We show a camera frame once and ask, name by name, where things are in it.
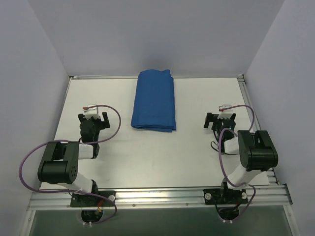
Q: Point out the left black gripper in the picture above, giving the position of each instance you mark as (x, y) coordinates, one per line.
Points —
(104, 122)

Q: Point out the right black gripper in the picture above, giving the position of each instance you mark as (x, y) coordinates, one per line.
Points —
(210, 121)

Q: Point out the blue surgical drape cloth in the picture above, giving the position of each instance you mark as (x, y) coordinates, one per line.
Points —
(154, 103)

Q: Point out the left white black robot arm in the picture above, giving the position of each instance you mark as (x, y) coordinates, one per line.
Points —
(59, 164)

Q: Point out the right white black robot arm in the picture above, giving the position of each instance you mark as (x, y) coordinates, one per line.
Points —
(256, 150)

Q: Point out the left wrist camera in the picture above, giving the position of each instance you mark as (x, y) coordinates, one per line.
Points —
(91, 112)

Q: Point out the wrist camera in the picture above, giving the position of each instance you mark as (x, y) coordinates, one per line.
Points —
(91, 112)
(225, 111)

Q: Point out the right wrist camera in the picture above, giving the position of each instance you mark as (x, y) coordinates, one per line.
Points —
(225, 111)

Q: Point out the aluminium right side rail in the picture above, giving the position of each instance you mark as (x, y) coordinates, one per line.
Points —
(247, 100)

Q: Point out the aluminium rail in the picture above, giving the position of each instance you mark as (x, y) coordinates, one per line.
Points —
(269, 195)
(247, 100)

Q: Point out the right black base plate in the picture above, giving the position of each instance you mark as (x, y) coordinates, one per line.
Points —
(224, 197)

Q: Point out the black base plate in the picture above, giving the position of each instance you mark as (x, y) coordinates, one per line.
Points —
(80, 200)
(224, 197)

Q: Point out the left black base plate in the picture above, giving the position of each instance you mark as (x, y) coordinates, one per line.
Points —
(80, 200)

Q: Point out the aluminium front rail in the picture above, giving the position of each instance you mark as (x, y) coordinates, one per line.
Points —
(269, 195)

